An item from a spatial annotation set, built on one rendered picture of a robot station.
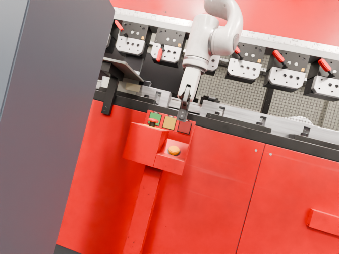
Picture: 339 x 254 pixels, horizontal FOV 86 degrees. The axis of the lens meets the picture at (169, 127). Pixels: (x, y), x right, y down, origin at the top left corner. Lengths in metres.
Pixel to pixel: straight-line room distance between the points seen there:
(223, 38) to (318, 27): 0.67
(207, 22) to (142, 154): 0.45
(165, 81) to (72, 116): 1.23
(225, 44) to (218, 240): 0.77
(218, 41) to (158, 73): 1.02
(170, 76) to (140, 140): 1.02
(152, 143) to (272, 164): 0.53
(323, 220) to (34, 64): 1.01
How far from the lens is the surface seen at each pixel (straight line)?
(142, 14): 1.14
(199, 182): 0.84
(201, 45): 0.61
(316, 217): 0.99
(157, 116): 0.73
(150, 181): 0.65
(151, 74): 1.57
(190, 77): 0.58
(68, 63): 0.32
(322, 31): 1.19
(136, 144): 0.59
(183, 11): 1.11
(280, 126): 1.02
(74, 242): 1.13
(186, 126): 0.71
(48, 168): 0.35
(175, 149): 0.64
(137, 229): 0.73
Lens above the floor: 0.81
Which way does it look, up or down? 1 degrees down
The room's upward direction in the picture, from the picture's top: 15 degrees clockwise
